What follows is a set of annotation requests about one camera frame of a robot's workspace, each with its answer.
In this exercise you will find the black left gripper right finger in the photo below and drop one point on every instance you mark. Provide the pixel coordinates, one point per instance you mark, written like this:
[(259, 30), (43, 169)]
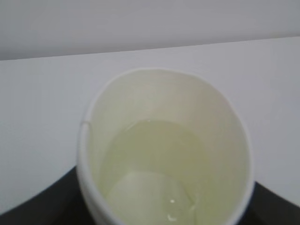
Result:
[(267, 208)]

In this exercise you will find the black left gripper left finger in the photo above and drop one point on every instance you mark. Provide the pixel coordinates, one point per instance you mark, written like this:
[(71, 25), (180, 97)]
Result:
[(60, 204)]

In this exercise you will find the white paper cup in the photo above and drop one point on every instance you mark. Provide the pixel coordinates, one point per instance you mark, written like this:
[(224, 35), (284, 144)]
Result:
[(161, 147)]

